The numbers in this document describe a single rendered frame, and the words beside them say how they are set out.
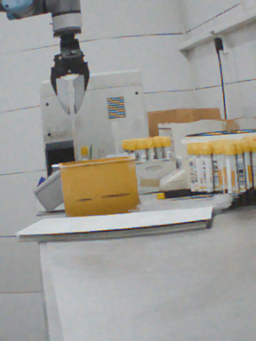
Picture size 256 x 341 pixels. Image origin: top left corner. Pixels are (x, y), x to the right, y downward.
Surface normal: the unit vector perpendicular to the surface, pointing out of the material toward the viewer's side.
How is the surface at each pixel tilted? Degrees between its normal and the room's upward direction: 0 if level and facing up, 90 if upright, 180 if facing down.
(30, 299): 90
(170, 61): 90
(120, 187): 90
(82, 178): 90
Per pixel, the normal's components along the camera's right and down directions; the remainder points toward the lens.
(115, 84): 0.10, 0.04
